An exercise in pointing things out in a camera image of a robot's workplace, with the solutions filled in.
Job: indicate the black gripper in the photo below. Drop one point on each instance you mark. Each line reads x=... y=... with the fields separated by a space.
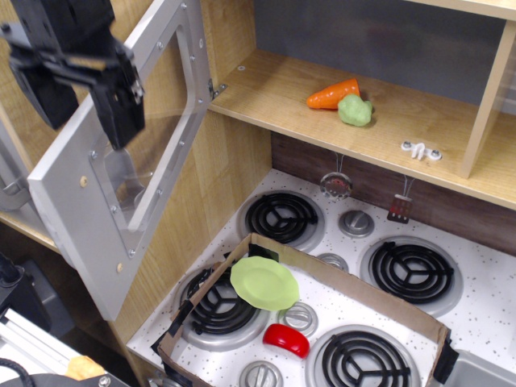
x=58 y=44

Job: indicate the grey toy microwave door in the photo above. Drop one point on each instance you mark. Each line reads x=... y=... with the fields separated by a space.
x=101 y=206

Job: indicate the metal door hinge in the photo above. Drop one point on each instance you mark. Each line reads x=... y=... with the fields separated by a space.
x=216 y=90

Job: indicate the black box on floor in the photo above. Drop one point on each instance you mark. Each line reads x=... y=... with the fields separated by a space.
x=26 y=290

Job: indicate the back left stove burner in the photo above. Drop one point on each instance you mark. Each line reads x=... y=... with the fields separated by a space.
x=285 y=216

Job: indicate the stove burner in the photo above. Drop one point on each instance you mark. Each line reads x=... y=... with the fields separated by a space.
x=416 y=271
x=222 y=321
x=285 y=216
x=357 y=355

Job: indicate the orange toy carrot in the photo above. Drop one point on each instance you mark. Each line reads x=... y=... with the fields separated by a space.
x=329 y=98

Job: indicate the light green toy plate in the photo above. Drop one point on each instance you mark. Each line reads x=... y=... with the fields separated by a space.
x=264 y=283

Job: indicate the front left stove burner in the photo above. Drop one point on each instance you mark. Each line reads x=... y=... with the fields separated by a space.
x=222 y=321

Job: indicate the hanging toy strainer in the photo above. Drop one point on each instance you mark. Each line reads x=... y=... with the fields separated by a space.
x=336 y=185

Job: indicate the green toy lettuce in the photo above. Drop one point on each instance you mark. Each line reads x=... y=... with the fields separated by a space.
x=353 y=110

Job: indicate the small grey stove knob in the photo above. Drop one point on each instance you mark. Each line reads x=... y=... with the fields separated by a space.
x=334 y=260

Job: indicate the grey back stove knob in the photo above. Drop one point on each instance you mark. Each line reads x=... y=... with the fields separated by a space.
x=356 y=224

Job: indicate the red toy cheese wheel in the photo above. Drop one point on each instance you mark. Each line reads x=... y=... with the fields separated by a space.
x=287 y=338

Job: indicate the grey centre stove knob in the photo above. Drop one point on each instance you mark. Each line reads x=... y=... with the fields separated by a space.
x=301 y=317

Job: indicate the grey front stove knob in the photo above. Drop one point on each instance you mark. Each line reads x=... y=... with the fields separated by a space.
x=261 y=374

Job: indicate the hanging toy spatula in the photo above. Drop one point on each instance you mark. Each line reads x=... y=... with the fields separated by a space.
x=401 y=205

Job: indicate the white door latch clip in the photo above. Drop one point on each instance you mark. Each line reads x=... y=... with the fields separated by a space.
x=419 y=151

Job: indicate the back right stove burner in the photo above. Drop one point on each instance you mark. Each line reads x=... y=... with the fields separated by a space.
x=416 y=271

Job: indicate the front right stove burner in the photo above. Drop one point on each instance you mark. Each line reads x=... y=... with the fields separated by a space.
x=357 y=355

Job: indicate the grey toy sink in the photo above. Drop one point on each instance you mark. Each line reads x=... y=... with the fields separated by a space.
x=472 y=371

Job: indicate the grey wall phone holder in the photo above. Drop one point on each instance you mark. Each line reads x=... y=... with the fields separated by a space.
x=126 y=183

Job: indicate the grey cabinet door handle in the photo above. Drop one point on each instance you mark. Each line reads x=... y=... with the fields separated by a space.
x=14 y=188

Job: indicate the brown cardboard frame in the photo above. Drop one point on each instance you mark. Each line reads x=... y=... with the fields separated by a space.
x=348 y=285

